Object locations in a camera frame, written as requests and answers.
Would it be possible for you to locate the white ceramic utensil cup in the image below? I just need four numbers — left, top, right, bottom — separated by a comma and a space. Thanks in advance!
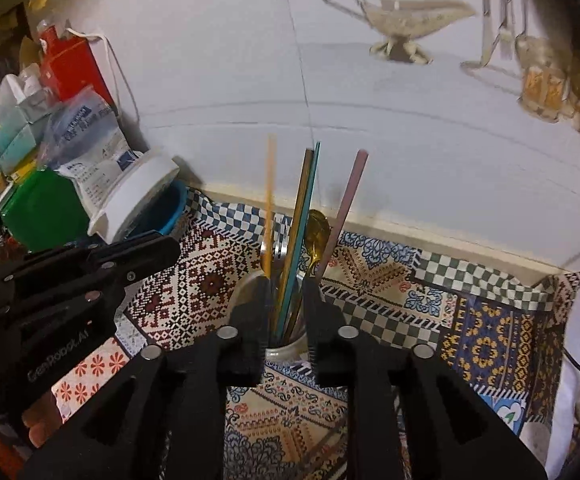
227, 269, 308, 364

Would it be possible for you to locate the teal chopstick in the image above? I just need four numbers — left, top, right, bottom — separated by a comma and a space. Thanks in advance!
273, 142, 320, 344

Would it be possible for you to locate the gold spoon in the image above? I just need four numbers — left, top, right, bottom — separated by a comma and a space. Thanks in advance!
304, 209, 331, 276

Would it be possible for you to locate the pink chopstick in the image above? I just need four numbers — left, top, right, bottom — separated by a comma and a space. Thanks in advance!
314, 150, 369, 283

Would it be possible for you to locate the brown chopstick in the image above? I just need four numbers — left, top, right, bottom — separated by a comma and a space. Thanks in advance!
275, 148, 316, 333

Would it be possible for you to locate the yellow chopstick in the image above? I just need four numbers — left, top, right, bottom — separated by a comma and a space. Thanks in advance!
262, 134, 276, 278

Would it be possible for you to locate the left hand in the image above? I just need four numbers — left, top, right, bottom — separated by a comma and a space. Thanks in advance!
22, 391, 62, 448

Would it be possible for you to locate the green box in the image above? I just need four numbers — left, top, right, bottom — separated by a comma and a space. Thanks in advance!
0, 170, 89, 252

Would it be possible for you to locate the patterned patchwork mat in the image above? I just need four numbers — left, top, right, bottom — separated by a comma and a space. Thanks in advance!
52, 190, 580, 479

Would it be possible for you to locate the blue plastic basin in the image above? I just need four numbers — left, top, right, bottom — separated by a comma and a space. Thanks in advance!
130, 180, 188, 237

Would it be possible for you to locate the plastic bag of salt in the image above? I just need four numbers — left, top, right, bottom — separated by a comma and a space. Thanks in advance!
37, 87, 139, 217

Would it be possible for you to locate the white plastic colander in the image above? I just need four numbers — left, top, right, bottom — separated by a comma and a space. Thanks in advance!
87, 150, 179, 245

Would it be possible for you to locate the teal tissue box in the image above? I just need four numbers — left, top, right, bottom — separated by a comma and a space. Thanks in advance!
0, 63, 59, 174

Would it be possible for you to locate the red box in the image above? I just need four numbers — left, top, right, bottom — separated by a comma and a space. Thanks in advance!
37, 21, 115, 107

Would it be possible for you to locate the white cable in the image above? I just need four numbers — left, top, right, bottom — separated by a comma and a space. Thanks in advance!
64, 27, 143, 126

